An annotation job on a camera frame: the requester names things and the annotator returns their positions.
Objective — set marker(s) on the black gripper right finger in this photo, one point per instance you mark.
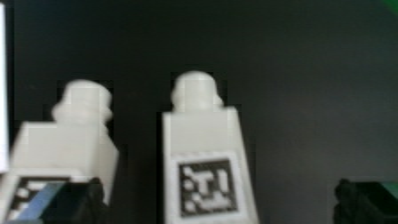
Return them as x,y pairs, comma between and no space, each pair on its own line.
366,202

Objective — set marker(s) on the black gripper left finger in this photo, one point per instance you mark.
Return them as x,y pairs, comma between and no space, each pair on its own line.
65,204

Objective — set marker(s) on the white leg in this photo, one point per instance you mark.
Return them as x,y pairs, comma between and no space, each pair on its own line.
62,151
206,180

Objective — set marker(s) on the white U-shaped obstacle fence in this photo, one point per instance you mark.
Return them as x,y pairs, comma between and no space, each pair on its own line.
3,122

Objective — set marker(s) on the green backdrop curtain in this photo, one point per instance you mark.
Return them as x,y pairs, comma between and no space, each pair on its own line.
390,6

